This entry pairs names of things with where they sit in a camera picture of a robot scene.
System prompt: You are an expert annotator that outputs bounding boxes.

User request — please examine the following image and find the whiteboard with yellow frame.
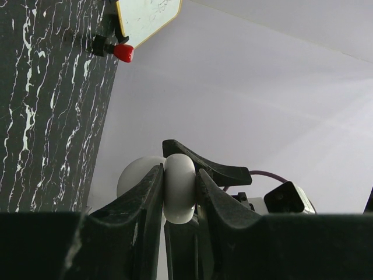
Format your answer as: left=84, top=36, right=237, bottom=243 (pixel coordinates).
left=114, top=0, right=182, bottom=48

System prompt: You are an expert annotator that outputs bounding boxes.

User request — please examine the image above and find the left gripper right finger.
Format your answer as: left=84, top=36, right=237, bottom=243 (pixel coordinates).
left=197, top=170, right=372, bottom=279

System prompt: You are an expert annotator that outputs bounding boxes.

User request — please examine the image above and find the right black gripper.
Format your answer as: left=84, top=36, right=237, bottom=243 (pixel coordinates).
left=162, top=139, right=255, bottom=280

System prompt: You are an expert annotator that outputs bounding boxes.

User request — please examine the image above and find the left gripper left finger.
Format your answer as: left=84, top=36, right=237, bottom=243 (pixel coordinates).
left=1, top=165, right=164, bottom=279

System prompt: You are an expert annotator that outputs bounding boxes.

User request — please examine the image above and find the red emergency stop button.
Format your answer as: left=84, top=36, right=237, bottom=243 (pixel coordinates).
left=92, top=35, right=135, bottom=63

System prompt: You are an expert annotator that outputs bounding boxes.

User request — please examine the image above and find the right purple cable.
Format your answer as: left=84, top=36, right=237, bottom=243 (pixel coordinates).
left=223, top=170, right=285, bottom=192

